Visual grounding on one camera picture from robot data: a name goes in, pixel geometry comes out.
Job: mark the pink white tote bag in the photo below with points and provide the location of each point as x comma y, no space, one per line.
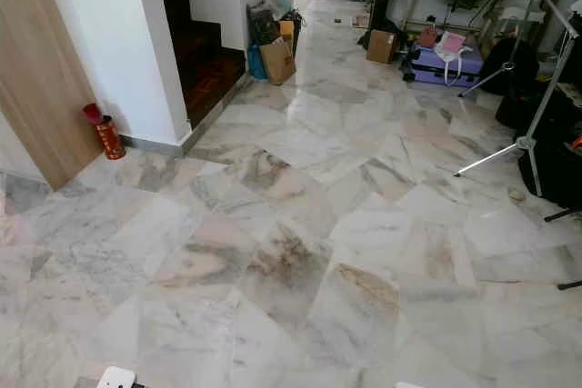
451,44

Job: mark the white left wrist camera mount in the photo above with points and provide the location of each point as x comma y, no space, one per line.
116,378

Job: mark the large black bag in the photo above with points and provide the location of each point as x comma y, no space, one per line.
559,165

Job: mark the purple suitcase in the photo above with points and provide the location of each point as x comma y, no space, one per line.
423,65

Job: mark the small plain cardboard box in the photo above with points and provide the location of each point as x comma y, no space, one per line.
381,46

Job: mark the dark wooden staircase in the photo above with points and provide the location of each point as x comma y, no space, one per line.
205,65

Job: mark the black bag pile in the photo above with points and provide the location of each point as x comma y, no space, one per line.
264,24

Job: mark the brown paper bag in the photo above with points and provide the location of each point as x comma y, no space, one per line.
278,63

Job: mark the black stand leg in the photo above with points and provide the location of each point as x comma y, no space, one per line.
564,214

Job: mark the blue bag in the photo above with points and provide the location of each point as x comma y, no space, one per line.
255,63

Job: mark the silver tripod stand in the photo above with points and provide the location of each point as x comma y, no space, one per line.
526,143
506,65

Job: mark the black backpack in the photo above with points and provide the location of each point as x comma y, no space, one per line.
514,63

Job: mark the red cylindrical tin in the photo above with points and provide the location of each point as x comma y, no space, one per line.
109,137

